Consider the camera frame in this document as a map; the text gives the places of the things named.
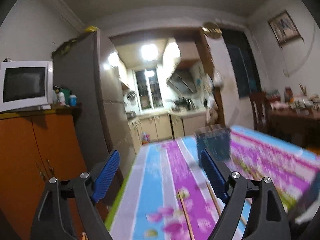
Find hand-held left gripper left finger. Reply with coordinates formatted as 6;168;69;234
29;149;121;240

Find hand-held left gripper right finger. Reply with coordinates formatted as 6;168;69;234
199;148;292;240

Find wooden chopstick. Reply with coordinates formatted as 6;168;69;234
177;191;195;240
205;182;248;225

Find blue square utensil holder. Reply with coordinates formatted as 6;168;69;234
195;126;232;162

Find colourful striped tablecloth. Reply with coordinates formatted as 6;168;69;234
104;124;320;240

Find beige kitchen base cabinets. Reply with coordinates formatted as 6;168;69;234
128;112;208;146

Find hanging white bags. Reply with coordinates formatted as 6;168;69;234
204;69;223;126

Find dark wooden side table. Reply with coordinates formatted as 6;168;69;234
267;100;320;148

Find dark wooden chair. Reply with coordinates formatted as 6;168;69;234
248;91;270;133

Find orange wooden cabinet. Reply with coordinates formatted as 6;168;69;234
0;104;88;240

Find grey refrigerator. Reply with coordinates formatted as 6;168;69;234
53;28;137;180

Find green container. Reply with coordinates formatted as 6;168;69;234
61;87;72;104

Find kitchen window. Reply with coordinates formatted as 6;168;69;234
133;68;163;111

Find metal range hood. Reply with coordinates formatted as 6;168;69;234
166;67;198;95

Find dark doorway curtain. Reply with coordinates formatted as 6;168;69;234
221;28;262;98

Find white microwave oven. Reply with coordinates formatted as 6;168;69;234
0;60;54;113

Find square ceiling light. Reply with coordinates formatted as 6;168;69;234
139;43;160;62

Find green leafy plant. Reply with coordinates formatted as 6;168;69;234
51;37;78;56

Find gold round wall clock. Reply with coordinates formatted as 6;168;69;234
201;22;223;40

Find framed wall picture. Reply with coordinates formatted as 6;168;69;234
268;10;302;46

